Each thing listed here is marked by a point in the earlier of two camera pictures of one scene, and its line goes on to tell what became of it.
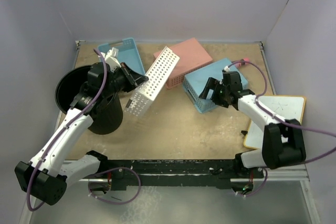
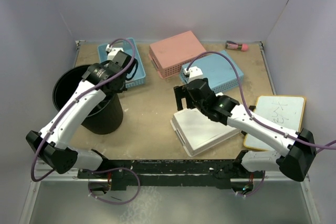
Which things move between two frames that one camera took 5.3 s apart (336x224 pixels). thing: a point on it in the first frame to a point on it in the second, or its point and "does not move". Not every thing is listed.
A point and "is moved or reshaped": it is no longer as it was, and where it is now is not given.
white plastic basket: x=157 y=74 to x=198 y=133
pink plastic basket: x=191 y=55 is moved or reshaped
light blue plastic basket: x=193 y=83 is moved or reshaped
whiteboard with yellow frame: x=286 y=107 does not move
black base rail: x=130 y=173 does not move
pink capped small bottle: x=240 y=64 to x=231 y=45
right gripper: x=212 y=84 to x=180 y=92
